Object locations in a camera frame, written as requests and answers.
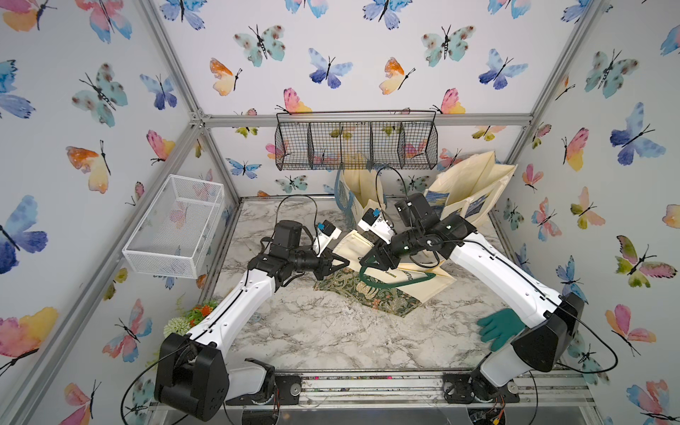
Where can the cream bag blue floral pattern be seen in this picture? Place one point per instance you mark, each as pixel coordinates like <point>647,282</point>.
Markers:
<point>356,191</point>

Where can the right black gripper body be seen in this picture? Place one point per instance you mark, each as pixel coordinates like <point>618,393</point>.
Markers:
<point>406,244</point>

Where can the green rubber glove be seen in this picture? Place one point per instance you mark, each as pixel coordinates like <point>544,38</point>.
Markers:
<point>499,328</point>

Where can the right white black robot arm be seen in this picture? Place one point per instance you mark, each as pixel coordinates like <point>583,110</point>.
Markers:
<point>550,321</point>

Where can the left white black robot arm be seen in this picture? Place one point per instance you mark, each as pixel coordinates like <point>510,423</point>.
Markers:
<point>193,374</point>

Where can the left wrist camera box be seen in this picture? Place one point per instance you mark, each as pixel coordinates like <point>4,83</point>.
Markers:
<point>325,233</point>

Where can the cream bag green handles floral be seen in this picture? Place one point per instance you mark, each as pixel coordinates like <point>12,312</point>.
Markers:
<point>397,291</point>

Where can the black wire wall basket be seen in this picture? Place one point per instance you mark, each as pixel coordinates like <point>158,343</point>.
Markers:
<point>401,139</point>

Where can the cream bag starry night print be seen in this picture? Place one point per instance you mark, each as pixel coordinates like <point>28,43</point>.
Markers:
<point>470,188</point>

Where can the potted plant orange flowers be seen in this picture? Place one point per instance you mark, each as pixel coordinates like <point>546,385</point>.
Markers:
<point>186,318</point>

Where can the white mesh wall basket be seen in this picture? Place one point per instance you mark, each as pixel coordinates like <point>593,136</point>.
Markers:
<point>173,237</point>

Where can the aluminium front rail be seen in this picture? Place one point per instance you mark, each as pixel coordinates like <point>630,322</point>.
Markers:
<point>428,388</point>

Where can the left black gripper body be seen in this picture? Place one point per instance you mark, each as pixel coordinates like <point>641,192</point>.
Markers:
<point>305,261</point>

